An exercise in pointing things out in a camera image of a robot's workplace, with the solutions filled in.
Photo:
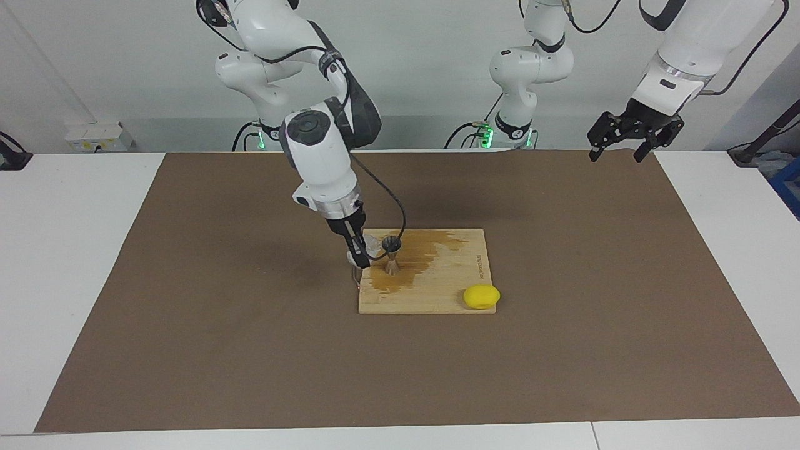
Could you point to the blue box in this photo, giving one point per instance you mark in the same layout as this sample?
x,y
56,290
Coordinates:
x,y
789,187

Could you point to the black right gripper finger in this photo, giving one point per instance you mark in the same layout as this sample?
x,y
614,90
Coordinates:
x,y
357,253

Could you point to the white power strip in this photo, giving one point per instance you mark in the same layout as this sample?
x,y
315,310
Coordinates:
x,y
94,134

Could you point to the black stand pole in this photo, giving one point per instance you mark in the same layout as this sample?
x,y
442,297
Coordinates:
x,y
765,134

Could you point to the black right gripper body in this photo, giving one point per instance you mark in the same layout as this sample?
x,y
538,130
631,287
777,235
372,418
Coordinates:
x,y
347,226

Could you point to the stained wooden cutting board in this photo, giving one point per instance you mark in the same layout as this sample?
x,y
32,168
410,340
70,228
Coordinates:
x,y
437,275

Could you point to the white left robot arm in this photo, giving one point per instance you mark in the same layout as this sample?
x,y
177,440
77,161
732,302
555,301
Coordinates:
x,y
531,65

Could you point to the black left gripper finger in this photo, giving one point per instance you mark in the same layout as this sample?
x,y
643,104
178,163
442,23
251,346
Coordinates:
x,y
609,125
662,139

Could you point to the yellow lemon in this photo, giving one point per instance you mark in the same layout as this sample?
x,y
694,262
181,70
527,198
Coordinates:
x,y
481,297

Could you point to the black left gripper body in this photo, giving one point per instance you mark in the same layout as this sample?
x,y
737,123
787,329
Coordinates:
x,y
650,119

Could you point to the crumpled clear plastic bag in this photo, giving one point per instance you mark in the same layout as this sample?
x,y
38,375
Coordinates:
x,y
772,164

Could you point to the black clamp mount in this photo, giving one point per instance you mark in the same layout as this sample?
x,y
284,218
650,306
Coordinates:
x,y
12,159

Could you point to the brown table mat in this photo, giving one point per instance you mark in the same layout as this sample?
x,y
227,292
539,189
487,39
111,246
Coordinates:
x,y
250,375

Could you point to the stainless steel jigger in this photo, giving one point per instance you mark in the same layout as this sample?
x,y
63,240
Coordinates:
x,y
392,262

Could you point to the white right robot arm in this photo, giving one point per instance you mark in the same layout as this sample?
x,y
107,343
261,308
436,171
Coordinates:
x,y
319,150

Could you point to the clear plastic cup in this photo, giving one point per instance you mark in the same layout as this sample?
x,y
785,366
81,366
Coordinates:
x,y
375,249

